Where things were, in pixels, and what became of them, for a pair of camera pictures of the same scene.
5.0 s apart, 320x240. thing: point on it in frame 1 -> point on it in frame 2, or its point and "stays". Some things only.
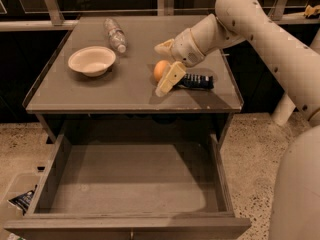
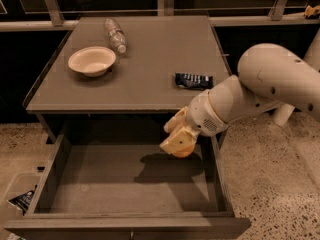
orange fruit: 159,69 -> 184,153
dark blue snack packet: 195,81 stays
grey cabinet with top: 107,79 stays
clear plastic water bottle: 117,38 stays
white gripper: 184,49 -> 202,116
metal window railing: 53,20 stays
